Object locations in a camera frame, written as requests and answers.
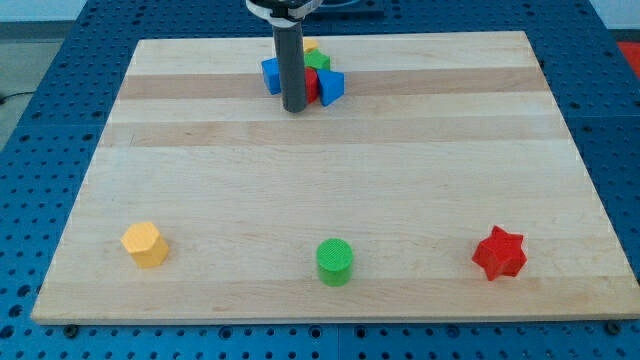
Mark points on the green cylinder block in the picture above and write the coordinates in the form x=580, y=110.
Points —
x=334, y=259

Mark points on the blue cube block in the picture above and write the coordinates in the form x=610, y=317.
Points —
x=271, y=75

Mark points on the wooden board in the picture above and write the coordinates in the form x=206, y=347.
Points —
x=437, y=138

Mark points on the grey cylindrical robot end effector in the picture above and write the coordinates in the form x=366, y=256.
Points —
x=290, y=56

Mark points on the red star block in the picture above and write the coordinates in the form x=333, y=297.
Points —
x=500, y=254

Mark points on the small yellow block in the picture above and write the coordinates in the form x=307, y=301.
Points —
x=310, y=44

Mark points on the blue triangular block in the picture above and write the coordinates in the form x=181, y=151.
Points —
x=331, y=86

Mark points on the yellow hexagon block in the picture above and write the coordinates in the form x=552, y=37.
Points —
x=145, y=244

